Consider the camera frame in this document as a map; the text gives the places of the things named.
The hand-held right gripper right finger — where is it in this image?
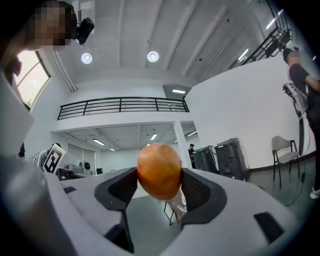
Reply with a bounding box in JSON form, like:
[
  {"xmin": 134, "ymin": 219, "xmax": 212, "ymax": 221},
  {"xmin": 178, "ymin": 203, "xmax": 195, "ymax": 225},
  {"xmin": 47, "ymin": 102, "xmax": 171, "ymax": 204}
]
[{"xmin": 159, "ymin": 167, "xmax": 306, "ymax": 256}]

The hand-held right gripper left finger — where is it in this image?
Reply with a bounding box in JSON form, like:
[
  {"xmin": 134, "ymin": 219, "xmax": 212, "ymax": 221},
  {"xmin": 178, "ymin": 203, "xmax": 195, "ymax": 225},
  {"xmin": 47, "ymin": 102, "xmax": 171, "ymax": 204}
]
[{"xmin": 44, "ymin": 166, "xmax": 139, "ymax": 256}]

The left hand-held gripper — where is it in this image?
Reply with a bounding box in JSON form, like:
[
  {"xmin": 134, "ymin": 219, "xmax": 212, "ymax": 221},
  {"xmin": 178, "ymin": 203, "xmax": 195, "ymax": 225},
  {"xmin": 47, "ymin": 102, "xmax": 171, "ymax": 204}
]
[{"xmin": 41, "ymin": 143, "xmax": 67, "ymax": 174}]

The orange fruit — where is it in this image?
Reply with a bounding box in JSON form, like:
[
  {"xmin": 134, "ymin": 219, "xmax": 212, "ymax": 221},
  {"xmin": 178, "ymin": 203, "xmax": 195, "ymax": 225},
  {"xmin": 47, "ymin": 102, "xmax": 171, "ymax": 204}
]
[{"xmin": 136, "ymin": 142, "xmax": 183, "ymax": 201}]

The dark grey mobile machine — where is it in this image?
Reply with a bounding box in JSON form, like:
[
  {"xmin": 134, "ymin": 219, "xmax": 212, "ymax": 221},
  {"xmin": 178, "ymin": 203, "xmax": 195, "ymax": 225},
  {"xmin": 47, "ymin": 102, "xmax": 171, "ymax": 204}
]
[
  {"xmin": 214, "ymin": 137, "xmax": 251, "ymax": 181},
  {"xmin": 193, "ymin": 145, "xmax": 219, "ymax": 174}
]

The window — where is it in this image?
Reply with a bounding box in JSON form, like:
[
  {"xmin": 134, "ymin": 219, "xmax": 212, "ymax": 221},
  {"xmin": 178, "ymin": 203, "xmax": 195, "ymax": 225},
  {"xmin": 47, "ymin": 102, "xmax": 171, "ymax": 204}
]
[{"xmin": 14, "ymin": 49, "xmax": 52, "ymax": 109}]

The black balcony railing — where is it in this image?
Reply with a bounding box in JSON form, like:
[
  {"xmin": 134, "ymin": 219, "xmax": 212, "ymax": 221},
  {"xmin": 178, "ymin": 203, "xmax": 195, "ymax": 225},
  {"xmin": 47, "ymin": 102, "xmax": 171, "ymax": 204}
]
[{"xmin": 57, "ymin": 96, "xmax": 190, "ymax": 121}]

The grey chair with black legs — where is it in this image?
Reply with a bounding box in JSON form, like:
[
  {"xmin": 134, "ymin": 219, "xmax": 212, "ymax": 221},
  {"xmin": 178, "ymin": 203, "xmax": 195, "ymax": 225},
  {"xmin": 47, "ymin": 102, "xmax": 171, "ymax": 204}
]
[{"xmin": 271, "ymin": 135, "xmax": 301, "ymax": 189}]

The round ceiling lamp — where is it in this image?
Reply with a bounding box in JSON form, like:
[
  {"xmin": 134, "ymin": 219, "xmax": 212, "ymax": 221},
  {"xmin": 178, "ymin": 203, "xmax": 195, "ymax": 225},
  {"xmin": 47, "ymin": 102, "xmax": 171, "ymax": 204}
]
[
  {"xmin": 146, "ymin": 50, "xmax": 160, "ymax": 63},
  {"xmin": 80, "ymin": 52, "xmax": 93, "ymax": 65}
]

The person's head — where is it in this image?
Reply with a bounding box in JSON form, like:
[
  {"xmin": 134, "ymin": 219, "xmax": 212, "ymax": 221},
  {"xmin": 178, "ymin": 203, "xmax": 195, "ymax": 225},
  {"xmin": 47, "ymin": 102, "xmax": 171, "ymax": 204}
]
[{"xmin": 14, "ymin": 0, "xmax": 76, "ymax": 53}]

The black stair railing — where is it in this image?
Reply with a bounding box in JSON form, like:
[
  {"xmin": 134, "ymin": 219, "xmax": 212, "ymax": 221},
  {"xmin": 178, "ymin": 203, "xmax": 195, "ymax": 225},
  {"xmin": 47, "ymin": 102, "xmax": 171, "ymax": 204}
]
[{"xmin": 246, "ymin": 26, "xmax": 293, "ymax": 66}]

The black cable with adapter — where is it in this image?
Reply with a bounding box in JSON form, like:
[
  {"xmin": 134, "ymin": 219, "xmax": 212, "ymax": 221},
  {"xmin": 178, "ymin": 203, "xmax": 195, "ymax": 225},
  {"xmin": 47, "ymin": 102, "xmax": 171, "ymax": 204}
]
[{"xmin": 286, "ymin": 171, "xmax": 306, "ymax": 207}]

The black head camera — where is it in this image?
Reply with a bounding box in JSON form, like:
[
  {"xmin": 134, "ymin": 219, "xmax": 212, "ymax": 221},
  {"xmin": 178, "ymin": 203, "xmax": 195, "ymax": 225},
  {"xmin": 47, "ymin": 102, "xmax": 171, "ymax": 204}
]
[{"xmin": 74, "ymin": 16, "xmax": 96, "ymax": 46}]

